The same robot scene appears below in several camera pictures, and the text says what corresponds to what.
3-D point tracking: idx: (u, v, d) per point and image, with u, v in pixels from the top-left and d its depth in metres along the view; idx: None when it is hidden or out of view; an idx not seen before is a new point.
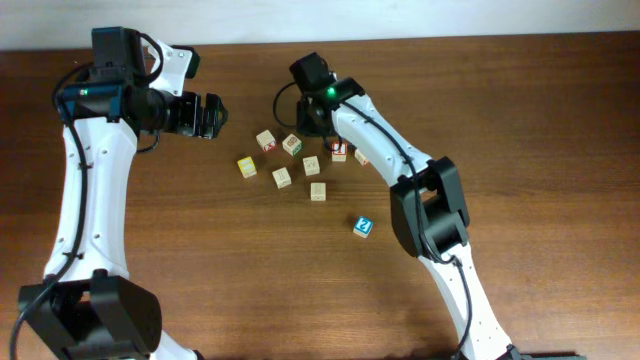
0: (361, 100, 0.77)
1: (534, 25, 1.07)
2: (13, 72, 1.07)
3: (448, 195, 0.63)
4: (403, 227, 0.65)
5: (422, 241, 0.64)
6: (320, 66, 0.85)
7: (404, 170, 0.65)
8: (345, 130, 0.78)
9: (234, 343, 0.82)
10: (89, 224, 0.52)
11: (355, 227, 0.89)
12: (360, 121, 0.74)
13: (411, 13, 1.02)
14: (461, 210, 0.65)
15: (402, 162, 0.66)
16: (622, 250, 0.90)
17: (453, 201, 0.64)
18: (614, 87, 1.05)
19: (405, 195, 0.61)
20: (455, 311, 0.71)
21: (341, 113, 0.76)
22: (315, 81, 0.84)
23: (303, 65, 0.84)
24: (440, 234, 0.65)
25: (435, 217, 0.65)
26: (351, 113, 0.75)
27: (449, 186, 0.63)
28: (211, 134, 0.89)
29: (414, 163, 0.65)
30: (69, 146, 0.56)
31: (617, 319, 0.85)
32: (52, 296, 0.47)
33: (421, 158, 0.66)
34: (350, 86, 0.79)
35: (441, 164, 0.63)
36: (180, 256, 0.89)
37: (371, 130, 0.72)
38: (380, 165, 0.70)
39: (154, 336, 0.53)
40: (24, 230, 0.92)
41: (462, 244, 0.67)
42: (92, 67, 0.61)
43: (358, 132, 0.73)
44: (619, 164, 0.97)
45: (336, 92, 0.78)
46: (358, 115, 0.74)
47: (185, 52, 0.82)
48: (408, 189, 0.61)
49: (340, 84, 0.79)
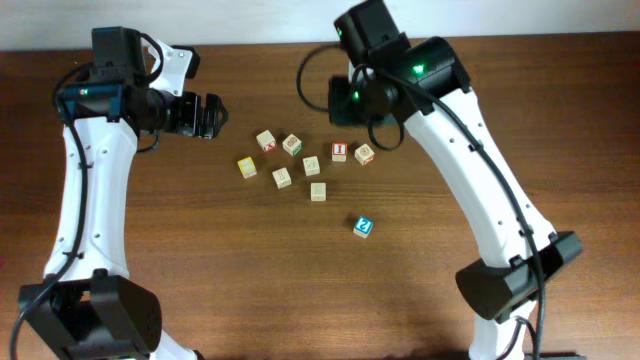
0: (458, 104, 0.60)
1: (533, 25, 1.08)
2: (15, 72, 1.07)
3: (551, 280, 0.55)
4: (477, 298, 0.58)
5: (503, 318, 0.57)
6: (389, 26, 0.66)
7: (519, 242, 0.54)
8: (426, 136, 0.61)
9: (232, 344, 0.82)
10: (89, 223, 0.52)
11: (355, 228, 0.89)
12: (466, 146, 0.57)
13: (411, 14, 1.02)
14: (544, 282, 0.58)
15: (519, 231, 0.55)
16: (622, 251, 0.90)
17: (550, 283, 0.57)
18: (614, 88, 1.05)
19: (518, 289, 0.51)
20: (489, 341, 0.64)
21: (435, 118, 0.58)
22: (379, 41, 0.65)
23: (359, 20, 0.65)
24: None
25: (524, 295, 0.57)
26: (450, 130, 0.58)
27: (558, 268, 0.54)
28: (212, 134, 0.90)
29: (532, 235, 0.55)
30: (69, 146, 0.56)
31: (617, 319, 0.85)
32: (52, 296, 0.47)
33: (540, 232, 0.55)
34: (443, 62, 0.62)
35: (568, 250, 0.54)
36: (178, 257, 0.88)
37: (479, 163, 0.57)
38: (478, 214, 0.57)
39: (155, 336, 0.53)
40: (25, 230, 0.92)
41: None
42: (92, 67, 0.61)
43: (454, 155, 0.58)
44: (619, 164, 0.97)
45: (426, 68, 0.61)
46: (464, 137, 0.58)
47: (185, 53, 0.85)
48: (519, 279, 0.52)
49: (433, 59, 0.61)
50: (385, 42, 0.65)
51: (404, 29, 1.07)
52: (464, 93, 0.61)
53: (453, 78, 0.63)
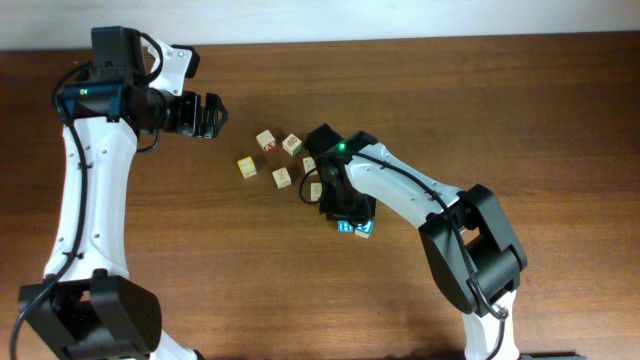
0: (373, 147, 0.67)
1: (532, 25, 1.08)
2: (15, 72, 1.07)
3: (494, 231, 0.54)
4: (447, 287, 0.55)
5: (476, 294, 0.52)
6: (332, 133, 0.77)
7: (432, 206, 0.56)
8: (363, 184, 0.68)
9: (231, 344, 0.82)
10: (89, 223, 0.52)
11: (355, 227, 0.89)
12: (376, 167, 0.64)
13: (411, 14, 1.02)
14: (514, 248, 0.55)
15: (428, 199, 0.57)
16: (620, 250, 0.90)
17: (501, 236, 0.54)
18: (615, 88, 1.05)
19: (438, 236, 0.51)
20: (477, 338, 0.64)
21: (353, 165, 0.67)
22: (328, 146, 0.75)
23: (312, 138, 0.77)
24: (499, 285, 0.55)
25: (486, 261, 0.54)
26: (364, 162, 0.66)
27: (492, 219, 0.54)
28: (212, 134, 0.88)
29: (442, 197, 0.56)
30: (69, 146, 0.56)
31: (616, 319, 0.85)
32: (53, 296, 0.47)
33: (448, 190, 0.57)
34: (361, 138, 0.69)
35: (476, 192, 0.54)
36: (177, 258, 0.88)
37: (390, 176, 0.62)
38: (404, 208, 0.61)
39: (155, 336, 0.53)
40: (26, 230, 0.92)
41: (510, 292, 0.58)
42: (92, 67, 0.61)
43: (375, 181, 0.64)
44: (617, 164, 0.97)
45: (347, 146, 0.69)
46: (373, 162, 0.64)
47: (185, 52, 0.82)
48: (440, 228, 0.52)
49: (350, 139, 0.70)
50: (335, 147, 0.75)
51: (404, 29, 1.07)
52: (373, 146, 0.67)
53: (367, 142, 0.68)
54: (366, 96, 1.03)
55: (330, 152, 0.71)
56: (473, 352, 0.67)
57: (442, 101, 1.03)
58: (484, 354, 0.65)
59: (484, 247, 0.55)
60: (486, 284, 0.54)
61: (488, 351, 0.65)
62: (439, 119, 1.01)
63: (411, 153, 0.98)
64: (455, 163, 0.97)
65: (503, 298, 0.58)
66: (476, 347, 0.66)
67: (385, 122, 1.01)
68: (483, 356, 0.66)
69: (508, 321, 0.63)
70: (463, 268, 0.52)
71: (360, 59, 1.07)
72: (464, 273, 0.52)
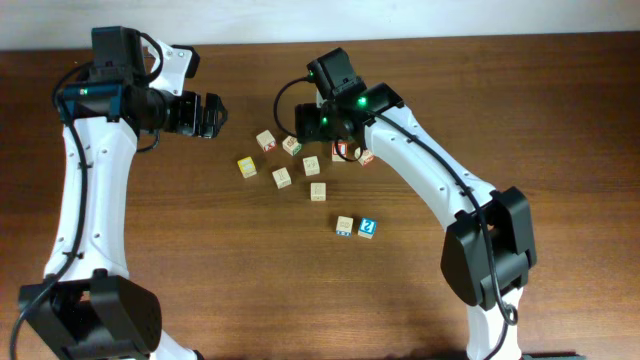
0: (400, 114, 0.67)
1: (531, 25, 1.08)
2: (15, 71, 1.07)
3: (518, 235, 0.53)
4: (459, 281, 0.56)
5: (487, 290, 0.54)
6: (346, 67, 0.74)
7: (462, 202, 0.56)
8: (380, 148, 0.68)
9: (231, 343, 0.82)
10: (90, 223, 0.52)
11: (359, 229, 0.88)
12: (403, 140, 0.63)
13: (411, 14, 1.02)
14: (529, 252, 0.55)
15: (458, 193, 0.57)
16: (620, 250, 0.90)
17: (522, 240, 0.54)
18: (614, 88, 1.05)
19: (467, 236, 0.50)
20: (481, 335, 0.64)
21: (377, 129, 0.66)
22: (340, 83, 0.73)
23: (325, 68, 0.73)
24: (507, 283, 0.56)
25: (501, 261, 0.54)
26: (390, 131, 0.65)
27: (518, 225, 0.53)
28: (211, 134, 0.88)
29: (475, 193, 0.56)
30: (69, 146, 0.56)
31: (616, 319, 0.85)
32: (53, 296, 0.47)
33: (482, 189, 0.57)
34: (385, 97, 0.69)
35: (510, 196, 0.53)
36: (177, 257, 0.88)
37: (417, 151, 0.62)
38: (426, 190, 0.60)
39: (155, 336, 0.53)
40: (27, 230, 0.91)
41: (517, 289, 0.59)
42: (92, 66, 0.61)
43: (397, 151, 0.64)
44: (617, 164, 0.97)
45: (368, 102, 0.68)
46: (399, 133, 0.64)
47: (185, 52, 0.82)
48: (469, 230, 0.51)
49: (372, 94, 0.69)
50: (346, 84, 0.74)
51: (404, 29, 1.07)
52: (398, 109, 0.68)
53: (391, 102, 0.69)
54: None
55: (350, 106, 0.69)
56: (475, 349, 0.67)
57: (442, 101, 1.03)
58: (486, 350, 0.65)
59: (502, 248, 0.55)
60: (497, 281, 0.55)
61: (490, 347, 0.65)
62: (439, 119, 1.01)
63: None
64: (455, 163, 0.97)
65: (509, 294, 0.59)
66: (478, 343, 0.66)
67: None
68: (485, 352, 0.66)
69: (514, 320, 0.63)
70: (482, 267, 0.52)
71: (359, 58, 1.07)
72: (481, 273, 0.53)
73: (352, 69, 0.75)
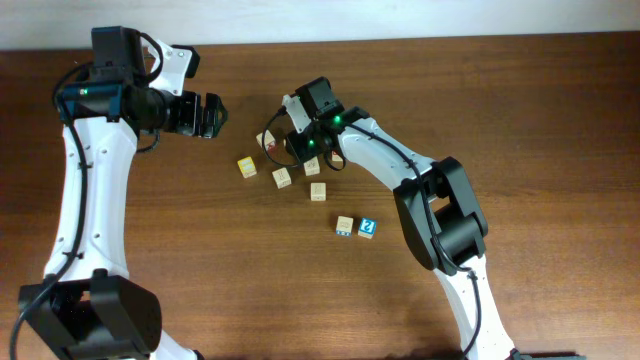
0: (366, 121, 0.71)
1: (530, 26, 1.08)
2: (15, 71, 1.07)
3: (460, 198, 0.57)
4: (415, 244, 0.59)
5: (436, 251, 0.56)
6: (326, 91, 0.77)
7: (407, 173, 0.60)
8: (353, 153, 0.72)
9: (231, 343, 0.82)
10: (89, 223, 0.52)
11: (359, 229, 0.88)
12: (365, 138, 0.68)
13: (411, 14, 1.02)
14: (478, 216, 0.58)
15: (405, 167, 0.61)
16: (619, 250, 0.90)
17: (465, 203, 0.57)
18: (613, 88, 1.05)
19: (408, 197, 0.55)
20: (461, 318, 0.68)
21: (345, 135, 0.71)
22: (321, 106, 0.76)
23: (309, 91, 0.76)
24: (460, 247, 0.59)
25: (449, 224, 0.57)
26: (354, 133, 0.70)
27: (458, 188, 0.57)
28: (211, 134, 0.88)
29: (417, 166, 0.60)
30: (69, 146, 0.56)
31: (616, 319, 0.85)
32: (52, 296, 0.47)
33: (424, 161, 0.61)
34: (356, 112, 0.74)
35: (447, 163, 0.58)
36: (177, 257, 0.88)
37: (376, 146, 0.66)
38: (385, 176, 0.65)
39: (154, 335, 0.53)
40: (27, 230, 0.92)
41: (477, 257, 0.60)
42: (92, 66, 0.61)
43: (363, 150, 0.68)
44: (616, 164, 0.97)
45: (342, 119, 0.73)
46: (362, 134, 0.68)
47: (185, 52, 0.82)
48: (410, 192, 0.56)
49: (346, 113, 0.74)
50: (328, 106, 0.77)
51: (404, 29, 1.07)
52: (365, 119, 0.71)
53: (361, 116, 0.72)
54: (366, 96, 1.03)
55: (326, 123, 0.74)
56: (465, 336, 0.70)
57: (441, 101, 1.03)
58: (472, 333, 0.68)
59: (451, 212, 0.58)
60: (448, 244, 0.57)
61: (473, 327, 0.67)
62: (439, 120, 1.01)
63: None
64: None
65: (471, 262, 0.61)
66: (464, 327, 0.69)
67: (385, 122, 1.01)
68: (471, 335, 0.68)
69: (486, 296, 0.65)
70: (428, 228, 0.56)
71: (360, 59, 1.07)
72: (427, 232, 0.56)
73: (332, 94, 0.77)
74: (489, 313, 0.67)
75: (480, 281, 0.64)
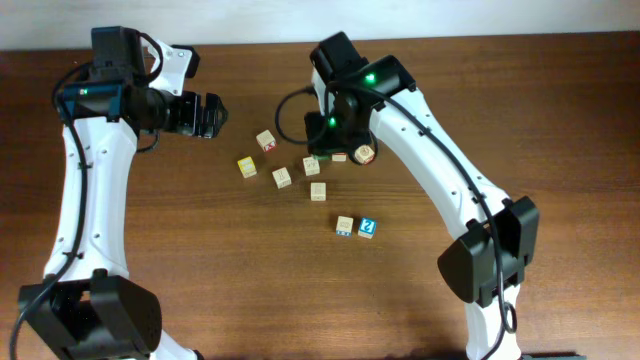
0: (412, 102, 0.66)
1: (530, 25, 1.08)
2: (15, 71, 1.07)
3: (523, 243, 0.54)
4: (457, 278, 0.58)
5: (486, 292, 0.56)
6: (349, 49, 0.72)
7: (473, 208, 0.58)
8: (387, 134, 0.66)
9: (231, 343, 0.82)
10: (89, 223, 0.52)
11: (359, 229, 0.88)
12: (415, 132, 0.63)
13: (410, 14, 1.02)
14: (529, 257, 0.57)
15: (470, 199, 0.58)
16: (619, 250, 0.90)
17: (524, 248, 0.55)
18: (613, 88, 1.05)
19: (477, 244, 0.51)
20: (479, 334, 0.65)
21: (387, 115, 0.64)
22: (342, 62, 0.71)
23: (326, 52, 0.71)
24: (505, 283, 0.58)
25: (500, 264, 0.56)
26: (402, 120, 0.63)
27: (525, 235, 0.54)
28: (212, 134, 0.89)
29: (485, 201, 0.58)
30: (69, 146, 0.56)
31: (616, 319, 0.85)
32: (52, 296, 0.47)
33: (493, 197, 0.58)
34: (392, 69, 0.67)
35: (523, 207, 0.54)
36: (177, 257, 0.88)
37: (428, 147, 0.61)
38: (436, 190, 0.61)
39: (154, 336, 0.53)
40: (27, 230, 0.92)
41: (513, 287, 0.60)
42: (92, 67, 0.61)
43: (409, 146, 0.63)
44: (616, 164, 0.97)
45: (376, 78, 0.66)
46: (413, 126, 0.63)
47: (185, 52, 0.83)
48: (476, 242, 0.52)
49: (377, 66, 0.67)
50: (350, 65, 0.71)
51: (404, 29, 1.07)
52: (408, 92, 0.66)
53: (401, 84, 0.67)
54: None
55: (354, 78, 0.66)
56: (475, 348, 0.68)
57: (441, 100, 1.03)
58: (485, 349, 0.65)
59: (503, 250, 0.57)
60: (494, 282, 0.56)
61: (488, 345, 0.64)
62: (439, 119, 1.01)
63: None
64: None
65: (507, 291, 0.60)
66: (477, 342, 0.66)
67: None
68: (484, 351, 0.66)
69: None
70: (484, 271, 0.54)
71: None
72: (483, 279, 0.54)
73: (355, 51, 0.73)
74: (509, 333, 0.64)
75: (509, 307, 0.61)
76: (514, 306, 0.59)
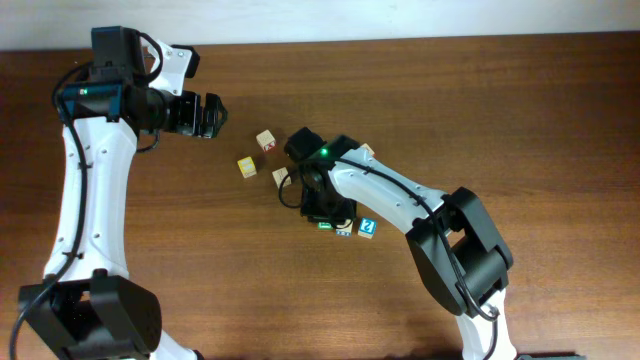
0: (358, 153, 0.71)
1: (530, 26, 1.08)
2: (15, 71, 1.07)
3: (478, 231, 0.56)
4: (437, 289, 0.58)
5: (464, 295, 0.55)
6: (312, 138, 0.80)
7: (417, 210, 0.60)
8: (346, 188, 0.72)
9: (231, 343, 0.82)
10: (89, 223, 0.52)
11: (359, 229, 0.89)
12: (360, 173, 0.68)
13: (411, 14, 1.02)
14: (497, 248, 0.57)
15: (413, 203, 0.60)
16: (619, 250, 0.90)
17: (485, 237, 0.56)
18: (613, 88, 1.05)
19: (426, 241, 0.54)
20: (473, 342, 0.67)
21: (337, 171, 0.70)
22: (308, 152, 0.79)
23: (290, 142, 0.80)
24: (487, 286, 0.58)
25: (471, 262, 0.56)
26: (347, 169, 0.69)
27: (476, 221, 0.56)
28: (211, 134, 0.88)
29: (427, 201, 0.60)
30: (69, 146, 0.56)
31: (616, 319, 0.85)
32: (52, 296, 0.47)
33: (433, 195, 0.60)
34: (343, 143, 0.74)
35: (459, 195, 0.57)
36: (177, 257, 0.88)
37: (372, 180, 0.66)
38: (390, 213, 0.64)
39: (154, 336, 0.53)
40: (27, 230, 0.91)
41: (499, 290, 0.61)
42: (92, 67, 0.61)
43: (360, 186, 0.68)
44: (615, 164, 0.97)
45: (329, 151, 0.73)
46: (356, 168, 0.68)
47: (185, 52, 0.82)
48: (427, 236, 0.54)
49: (332, 144, 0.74)
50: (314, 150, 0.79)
51: (404, 29, 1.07)
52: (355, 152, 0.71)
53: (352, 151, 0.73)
54: (366, 96, 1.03)
55: (312, 158, 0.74)
56: (471, 354, 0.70)
57: (441, 100, 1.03)
58: (481, 354, 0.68)
59: (470, 247, 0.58)
60: (472, 283, 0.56)
61: (484, 351, 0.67)
62: (439, 120, 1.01)
63: (411, 154, 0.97)
64: (454, 163, 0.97)
65: (493, 297, 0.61)
66: (473, 348, 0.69)
67: (385, 122, 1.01)
68: (480, 357, 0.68)
69: (501, 323, 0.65)
70: (452, 272, 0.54)
71: (359, 58, 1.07)
72: (452, 276, 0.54)
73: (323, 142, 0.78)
74: (502, 334, 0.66)
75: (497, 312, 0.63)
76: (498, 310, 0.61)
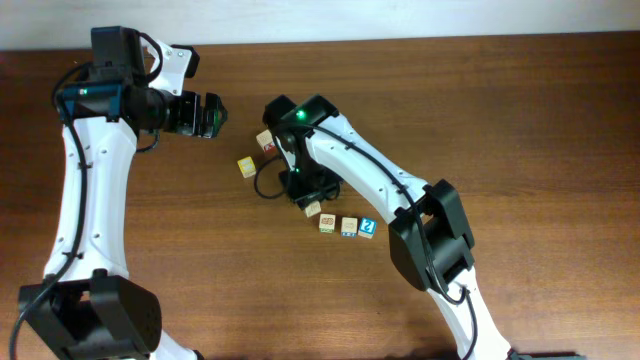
0: (338, 125, 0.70)
1: (528, 25, 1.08)
2: (15, 71, 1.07)
3: (453, 221, 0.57)
4: (406, 268, 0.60)
5: (429, 275, 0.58)
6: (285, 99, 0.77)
7: (401, 200, 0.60)
8: (322, 157, 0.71)
9: (230, 343, 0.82)
10: (89, 223, 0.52)
11: (359, 229, 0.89)
12: (341, 147, 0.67)
13: (410, 14, 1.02)
14: (466, 234, 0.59)
15: (395, 191, 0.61)
16: (618, 249, 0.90)
17: (458, 226, 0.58)
18: (612, 88, 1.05)
19: (404, 231, 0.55)
20: (459, 330, 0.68)
21: (316, 139, 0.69)
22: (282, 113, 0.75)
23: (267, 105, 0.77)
24: (450, 265, 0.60)
25: (440, 246, 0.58)
26: (328, 140, 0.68)
27: (452, 213, 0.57)
28: (211, 133, 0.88)
29: (408, 190, 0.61)
30: (69, 146, 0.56)
31: (615, 318, 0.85)
32: (52, 296, 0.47)
33: (416, 185, 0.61)
34: (319, 105, 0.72)
35: (438, 188, 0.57)
36: (178, 257, 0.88)
37: (355, 157, 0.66)
38: (372, 197, 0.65)
39: (154, 335, 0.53)
40: (27, 230, 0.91)
41: (467, 270, 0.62)
42: (92, 67, 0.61)
43: (339, 159, 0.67)
44: (614, 164, 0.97)
45: (306, 115, 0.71)
46: (337, 141, 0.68)
47: (184, 52, 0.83)
48: (407, 226, 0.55)
49: (307, 104, 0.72)
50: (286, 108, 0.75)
51: (403, 29, 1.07)
52: (333, 118, 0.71)
53: (327, 113, 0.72)
54: (366, 96, 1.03)
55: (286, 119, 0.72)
56: (462, 346, 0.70)
57: (441, 100, 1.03)
58: (468, 343, 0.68)
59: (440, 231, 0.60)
60: (439, 263, 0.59)
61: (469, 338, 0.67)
62: (438, 119, 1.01)
63: (411, 154, 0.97)
64: (454, 162, 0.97)
65: (461, 275, 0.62)
66: (461, 338, 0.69)
67: (385, 122, 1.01)
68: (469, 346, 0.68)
69: (479, 306, 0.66)
70: (424, 257, 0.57)
71: (359, 59, 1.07)
72: (423, 261, 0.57)
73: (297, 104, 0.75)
74: (483, 318, 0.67)
75: (472, 292, 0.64)
76: (467, 288, 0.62)
